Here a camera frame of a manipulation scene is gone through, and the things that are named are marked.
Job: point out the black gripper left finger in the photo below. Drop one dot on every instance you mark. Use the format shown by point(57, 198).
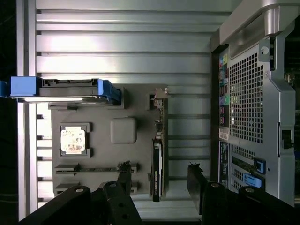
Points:
point(77, 204)

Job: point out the silver CPU chip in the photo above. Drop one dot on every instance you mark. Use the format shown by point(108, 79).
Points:
point(73, 140)

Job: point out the grey parts rack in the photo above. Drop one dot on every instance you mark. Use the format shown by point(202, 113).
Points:
point(103, 112)

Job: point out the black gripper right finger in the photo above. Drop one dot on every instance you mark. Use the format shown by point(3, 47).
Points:
point(234, 208)

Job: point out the hard disk with blue carrier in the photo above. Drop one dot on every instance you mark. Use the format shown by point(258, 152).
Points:
point(58, 90)

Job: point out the open grey PC case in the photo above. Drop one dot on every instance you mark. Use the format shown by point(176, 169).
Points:
point(276, 105)

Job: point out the green RAM stick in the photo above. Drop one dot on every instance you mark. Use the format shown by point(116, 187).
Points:
point(98, 169)

